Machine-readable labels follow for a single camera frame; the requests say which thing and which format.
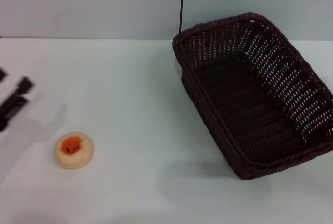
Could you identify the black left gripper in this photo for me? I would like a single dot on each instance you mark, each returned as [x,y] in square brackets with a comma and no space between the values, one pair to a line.
[2,124]

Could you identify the dark brown wicker basket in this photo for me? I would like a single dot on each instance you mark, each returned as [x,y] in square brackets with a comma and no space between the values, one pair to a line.
[242,109]

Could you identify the round bun with orange centre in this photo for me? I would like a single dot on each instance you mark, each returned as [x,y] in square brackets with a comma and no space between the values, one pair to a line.
[74,150]

